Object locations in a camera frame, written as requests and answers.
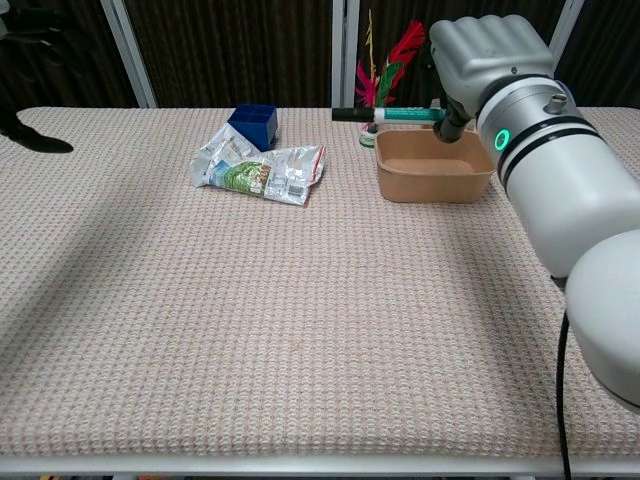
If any crumpled white snack bag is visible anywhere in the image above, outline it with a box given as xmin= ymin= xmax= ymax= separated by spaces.
xmin=188 ymin=122 xmax=327 ymax=208

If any blue plastic organizer box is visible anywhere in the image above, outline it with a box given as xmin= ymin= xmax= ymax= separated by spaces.
xmin=226 ymin=102 xmax=280 ymax=153

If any brown paper food container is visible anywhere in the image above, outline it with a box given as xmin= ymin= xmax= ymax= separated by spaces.
xmin=374 ymin=128 xmax=497 ymax=205

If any colourful feather shuttlecock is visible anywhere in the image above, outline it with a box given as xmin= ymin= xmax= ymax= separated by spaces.
xmin=354 ymin=8 xmax=427 ymax=150

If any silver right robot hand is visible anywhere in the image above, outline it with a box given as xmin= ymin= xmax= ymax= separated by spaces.
xmin=428 ymin=14 xmax=556 ymax=146

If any white partition frame post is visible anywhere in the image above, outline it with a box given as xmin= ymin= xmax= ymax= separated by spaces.
xmin=330 ymin=0 xmax=361 ymax=109
xmin=548 ymin=0 xmax=586 ymax=51
xmin=99 ymin=0 xmax=159 ymax=109

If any white table frame edge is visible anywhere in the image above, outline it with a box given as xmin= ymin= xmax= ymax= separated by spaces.
xmin=0 ymin=453 xmax=640 ymax=478

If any white and green marker body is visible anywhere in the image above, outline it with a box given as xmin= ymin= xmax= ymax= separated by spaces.
xmin=371 ymin=105 xmax=449 ymax=125

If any beige woven tablecloth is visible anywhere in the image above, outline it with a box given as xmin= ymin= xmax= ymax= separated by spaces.
xmin=0 ymin=106 xmax=640 ymax=459

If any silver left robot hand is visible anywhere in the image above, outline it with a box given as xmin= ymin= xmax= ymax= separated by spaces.
xmin=0 ymin=111 xmax=76 ymax=154

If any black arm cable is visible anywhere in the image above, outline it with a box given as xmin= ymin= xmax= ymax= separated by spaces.
xmin=554 ymin=308 xmax=574 ymax=480

